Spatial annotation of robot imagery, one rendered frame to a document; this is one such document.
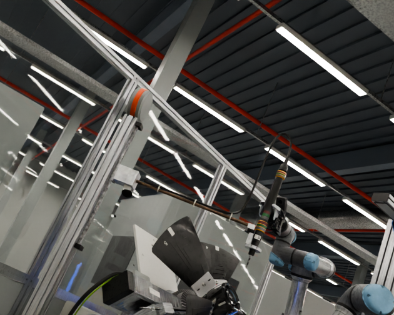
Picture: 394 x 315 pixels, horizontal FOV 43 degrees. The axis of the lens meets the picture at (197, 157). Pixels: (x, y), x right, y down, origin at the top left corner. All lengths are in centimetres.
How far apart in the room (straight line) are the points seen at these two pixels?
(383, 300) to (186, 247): 82
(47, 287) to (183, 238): 60
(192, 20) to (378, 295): 568
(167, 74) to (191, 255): 510
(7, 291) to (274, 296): 417
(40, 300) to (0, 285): 18
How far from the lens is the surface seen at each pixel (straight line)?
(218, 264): 216
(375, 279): 288
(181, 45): 710
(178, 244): 191
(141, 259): 212
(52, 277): 217
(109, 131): 241
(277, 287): 603
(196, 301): 174
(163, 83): 681
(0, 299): 225
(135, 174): 220
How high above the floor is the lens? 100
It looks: 19 degrees up
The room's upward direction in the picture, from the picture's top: 24 degrees clockwise
